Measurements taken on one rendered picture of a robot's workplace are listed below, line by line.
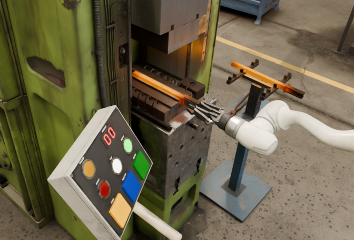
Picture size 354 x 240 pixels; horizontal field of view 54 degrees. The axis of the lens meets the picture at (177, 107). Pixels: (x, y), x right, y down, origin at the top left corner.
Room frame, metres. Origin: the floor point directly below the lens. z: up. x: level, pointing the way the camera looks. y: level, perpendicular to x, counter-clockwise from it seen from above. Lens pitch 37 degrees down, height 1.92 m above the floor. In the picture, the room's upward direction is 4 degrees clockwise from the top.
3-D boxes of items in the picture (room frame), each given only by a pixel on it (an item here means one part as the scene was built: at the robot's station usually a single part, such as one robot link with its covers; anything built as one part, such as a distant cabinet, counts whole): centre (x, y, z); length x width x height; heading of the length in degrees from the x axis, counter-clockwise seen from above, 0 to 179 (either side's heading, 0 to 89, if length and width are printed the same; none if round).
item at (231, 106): (1.67, -0.45, 0.67); 0.40 x 0.30 x 0.02; 142
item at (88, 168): (0.69, 0.24, 1.16); 0.05 x 0.03 x 0.04; 144
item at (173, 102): (1.42, 0.16, 0.96); 0.42 x 0.20 x 0.09; 54
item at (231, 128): (1.15, -0.25, 0.99); 0.09 x 0.06 x 0.09; 144
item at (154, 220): (0.96, 0.12, 0.62); 0.44 x 0.05 x 0.05; 54
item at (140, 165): (0.87, 0.11, 1.01); 0.07 x 0.05 x 0.07; 169
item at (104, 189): (0.68, 0.20, 1.09); 0.05 x 0.03 x 0.04; 144
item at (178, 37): (1.42, 0.16, 1.32); 0.42 x 0.20 x 0.10; 54
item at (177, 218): (1.47, 0.14, 0.23); 0.55 x 0.37 x 0.47; 54
